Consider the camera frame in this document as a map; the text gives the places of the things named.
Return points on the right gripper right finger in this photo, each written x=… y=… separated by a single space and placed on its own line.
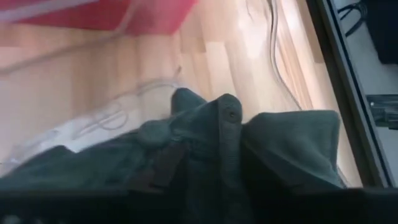
x=230 y=140

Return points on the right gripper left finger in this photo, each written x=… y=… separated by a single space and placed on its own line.
x=168 y=163

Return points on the dark green cap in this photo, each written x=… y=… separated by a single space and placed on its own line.
x=295 y=140

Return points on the white clear plastic bag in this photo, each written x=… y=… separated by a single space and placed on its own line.
x=93 y=130

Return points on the red plastic bin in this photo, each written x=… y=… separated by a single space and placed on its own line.
x=149 y=15

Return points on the black floor box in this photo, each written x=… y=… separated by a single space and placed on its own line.
x=385 y=31

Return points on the black aluminium table frame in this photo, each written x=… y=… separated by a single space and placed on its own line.
x=345 y=93

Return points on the metal bracket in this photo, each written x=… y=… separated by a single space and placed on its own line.
x=384 y=110

